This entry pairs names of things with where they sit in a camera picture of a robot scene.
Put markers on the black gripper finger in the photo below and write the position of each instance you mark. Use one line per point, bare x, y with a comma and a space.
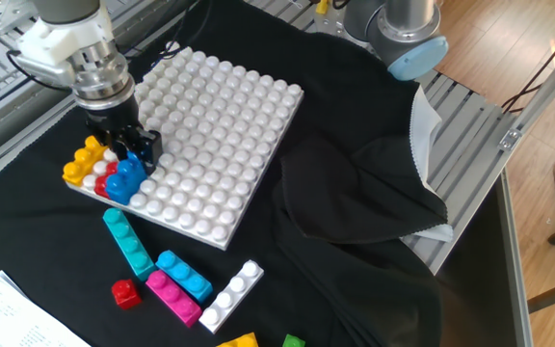
150, 149
113, 149

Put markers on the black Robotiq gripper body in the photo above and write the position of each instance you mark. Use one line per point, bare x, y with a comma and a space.
111, 118

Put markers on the dark blue four-stud block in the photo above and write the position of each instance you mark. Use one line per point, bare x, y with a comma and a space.
123, 183

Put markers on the yellow four-stud block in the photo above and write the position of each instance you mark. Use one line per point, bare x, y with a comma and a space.
80, 164

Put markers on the red two-stud block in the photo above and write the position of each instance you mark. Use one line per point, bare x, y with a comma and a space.
101, 185

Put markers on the teal four-stud block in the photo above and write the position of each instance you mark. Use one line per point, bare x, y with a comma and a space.
128, 246

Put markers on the red single-stud block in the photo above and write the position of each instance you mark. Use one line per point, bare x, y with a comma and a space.
125, 295

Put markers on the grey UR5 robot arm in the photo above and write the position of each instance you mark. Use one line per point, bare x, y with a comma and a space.
65, 38

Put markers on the white studded baseplate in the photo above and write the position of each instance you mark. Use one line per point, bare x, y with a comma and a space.
210, 144

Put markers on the large black cloth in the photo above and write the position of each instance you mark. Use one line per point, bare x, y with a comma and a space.
41, 231

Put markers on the light blue three-stud block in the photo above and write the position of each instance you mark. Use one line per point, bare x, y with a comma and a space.
183, 277

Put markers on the magenta three-stud block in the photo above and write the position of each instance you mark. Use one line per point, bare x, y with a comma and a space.
174, 299

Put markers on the white four-stud block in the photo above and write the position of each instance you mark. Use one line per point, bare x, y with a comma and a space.
231, 296

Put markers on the white paper sheets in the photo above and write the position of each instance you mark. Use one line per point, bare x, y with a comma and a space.
7, 313

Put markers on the yellow two-stud block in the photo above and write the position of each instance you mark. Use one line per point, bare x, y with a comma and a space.
239, 341

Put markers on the small black cloth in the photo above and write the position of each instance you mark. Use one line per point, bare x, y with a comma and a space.
364, 193

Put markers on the yellow tape piece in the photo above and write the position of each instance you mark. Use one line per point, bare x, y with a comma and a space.
322, 7

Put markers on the green two-stud block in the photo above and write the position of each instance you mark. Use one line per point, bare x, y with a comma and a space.
294, 341

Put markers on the white fabric sheet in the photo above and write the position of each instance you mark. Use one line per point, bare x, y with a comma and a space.
424, 135

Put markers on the aluminium frame strut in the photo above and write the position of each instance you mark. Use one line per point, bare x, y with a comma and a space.
542, 91

